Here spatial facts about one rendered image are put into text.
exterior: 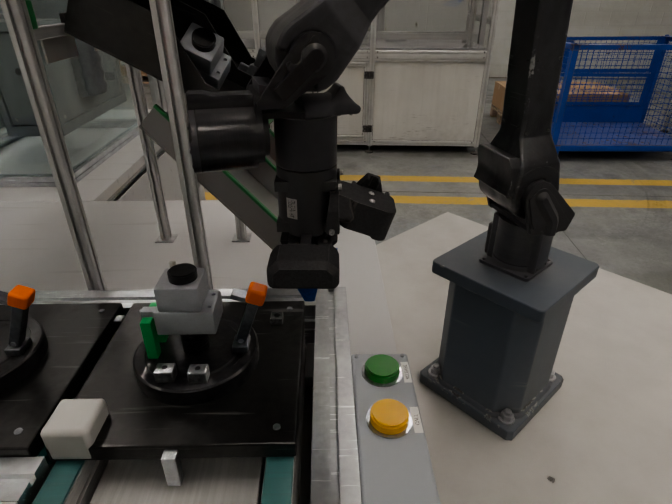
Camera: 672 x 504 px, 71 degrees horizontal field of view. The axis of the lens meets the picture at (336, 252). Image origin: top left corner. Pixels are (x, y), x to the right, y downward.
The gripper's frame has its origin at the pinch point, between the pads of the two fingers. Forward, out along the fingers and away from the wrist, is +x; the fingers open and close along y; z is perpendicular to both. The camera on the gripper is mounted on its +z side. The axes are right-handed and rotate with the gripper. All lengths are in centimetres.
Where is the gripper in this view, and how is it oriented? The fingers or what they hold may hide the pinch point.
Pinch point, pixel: (309, 272)
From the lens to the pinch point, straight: 50.2
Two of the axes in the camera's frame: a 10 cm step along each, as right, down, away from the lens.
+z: 10.0, 0.1, 0.1
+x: -0.1, 8.7, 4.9
